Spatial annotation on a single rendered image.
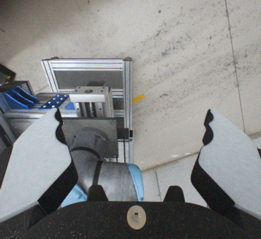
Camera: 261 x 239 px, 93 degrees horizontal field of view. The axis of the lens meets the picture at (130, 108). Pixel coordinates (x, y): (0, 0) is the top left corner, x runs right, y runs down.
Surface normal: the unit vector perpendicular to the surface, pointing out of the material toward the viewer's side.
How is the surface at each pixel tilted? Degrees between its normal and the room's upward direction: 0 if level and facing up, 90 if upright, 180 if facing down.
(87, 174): 74
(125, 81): 0
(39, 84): 0
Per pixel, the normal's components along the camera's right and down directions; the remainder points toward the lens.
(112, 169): 0.13, -0.87
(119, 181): 0.11, -0.60
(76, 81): -0.01, 0.50
